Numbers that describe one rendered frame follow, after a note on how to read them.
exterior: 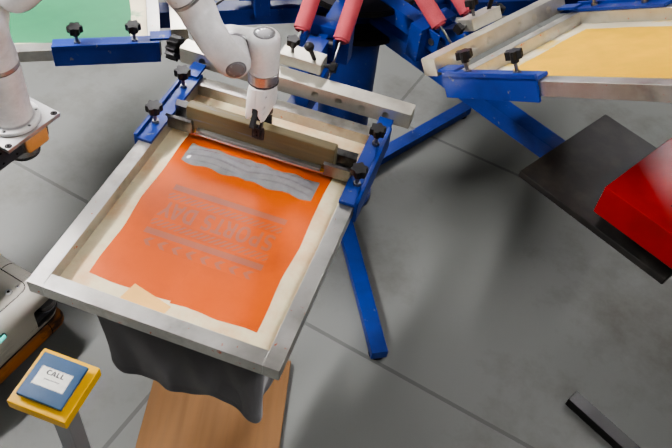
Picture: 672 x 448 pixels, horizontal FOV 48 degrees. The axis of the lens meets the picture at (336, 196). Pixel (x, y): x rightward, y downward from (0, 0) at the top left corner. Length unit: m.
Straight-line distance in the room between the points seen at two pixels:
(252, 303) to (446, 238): 1.58
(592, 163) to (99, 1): 1.58
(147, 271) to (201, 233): 0.16
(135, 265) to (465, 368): 1.43
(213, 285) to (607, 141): 1.21
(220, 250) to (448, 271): 1.44
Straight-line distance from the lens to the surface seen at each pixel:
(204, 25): 1.67
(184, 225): 1.85
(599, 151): 2.27
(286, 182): 1.94
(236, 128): 1.97
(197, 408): 2.64
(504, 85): 1.89
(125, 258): 1.80
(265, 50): 1.75
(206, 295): 1.72
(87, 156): 3.43
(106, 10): 2.55
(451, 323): 2.92
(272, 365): 1.58
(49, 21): 2.53
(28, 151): 1.90
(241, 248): 1.80
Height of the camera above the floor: 2.36
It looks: 47 degrees down
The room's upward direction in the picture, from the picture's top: 8 degrees clockwise
